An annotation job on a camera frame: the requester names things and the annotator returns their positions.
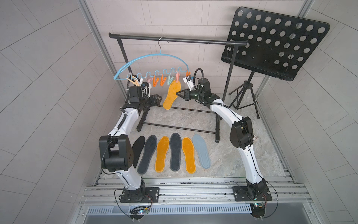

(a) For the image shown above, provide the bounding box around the blue multi-clip hanger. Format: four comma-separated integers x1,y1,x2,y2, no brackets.
109,34,190,81

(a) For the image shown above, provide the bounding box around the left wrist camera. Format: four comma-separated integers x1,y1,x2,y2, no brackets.
140,82,152,98

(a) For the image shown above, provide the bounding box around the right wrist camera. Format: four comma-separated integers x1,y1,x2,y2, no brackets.
183,75,195,91

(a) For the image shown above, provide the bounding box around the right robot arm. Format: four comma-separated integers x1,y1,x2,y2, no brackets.
175,68,272,201

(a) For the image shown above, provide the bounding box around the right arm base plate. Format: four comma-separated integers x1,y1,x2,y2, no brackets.
231,186,272,202

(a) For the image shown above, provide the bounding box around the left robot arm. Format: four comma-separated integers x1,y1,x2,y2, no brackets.
99,74,162,202

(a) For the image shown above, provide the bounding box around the black shoe insole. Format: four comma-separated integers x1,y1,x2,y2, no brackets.
132,136,145,168

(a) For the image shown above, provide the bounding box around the light blue insole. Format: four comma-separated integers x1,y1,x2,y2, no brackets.
192,134,211,169

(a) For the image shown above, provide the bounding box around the orange yellow shoe insole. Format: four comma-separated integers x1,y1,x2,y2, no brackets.
155,136,169,173

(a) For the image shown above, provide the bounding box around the aluminium mounting rail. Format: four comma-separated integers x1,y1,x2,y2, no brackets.
79,176,312,206

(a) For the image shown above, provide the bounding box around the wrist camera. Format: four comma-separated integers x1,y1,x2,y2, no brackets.
183,75,195,91
140,82,152,98

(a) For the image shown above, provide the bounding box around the black perforated music stand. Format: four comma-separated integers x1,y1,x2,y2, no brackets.
220,7,331,119

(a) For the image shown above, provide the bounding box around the black garment rack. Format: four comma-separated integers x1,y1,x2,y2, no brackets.
109,33,247,131

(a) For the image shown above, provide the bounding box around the dark grey shoe insole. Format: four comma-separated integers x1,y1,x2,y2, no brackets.
137,135,157,175

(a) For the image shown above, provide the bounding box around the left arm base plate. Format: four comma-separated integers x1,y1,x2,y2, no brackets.
118,187,160,203

